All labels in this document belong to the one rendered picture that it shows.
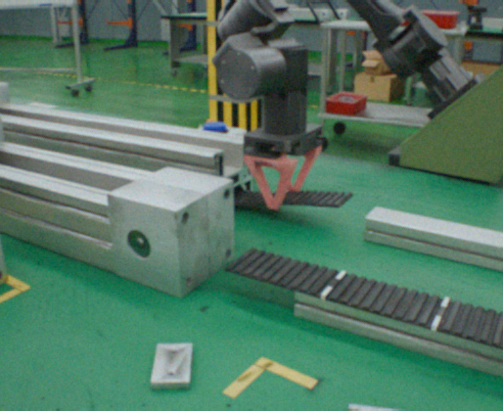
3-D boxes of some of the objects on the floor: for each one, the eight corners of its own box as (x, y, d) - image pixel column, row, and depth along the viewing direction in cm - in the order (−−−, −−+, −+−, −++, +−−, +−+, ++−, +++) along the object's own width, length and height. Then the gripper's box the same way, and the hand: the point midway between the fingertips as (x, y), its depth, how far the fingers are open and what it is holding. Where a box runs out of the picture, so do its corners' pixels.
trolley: (455, 147, 388) (472, 5, 348) (450, 167, 341) (470, 6, 302) (323, 131, 425) (328, -1, 386) (300, 149, 379) (304, 0, 339)
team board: (-34, 95, 601) (-66, -87, 525) (-6, 87, 645) (-31, -82, 569) (73, 98, 565) (54, -99, 488) (97, 89, 609) (82, -92, 533)
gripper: (291, 95, 61) (288, 220, 67) (326, 83, 69) (321, 195, 75) (239, 89, 64) (241, 209, 70) (279, 78, 72) (278, 187, 78)
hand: (283, 196), depth 72 cm, fingers closed on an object, 5 cm apart
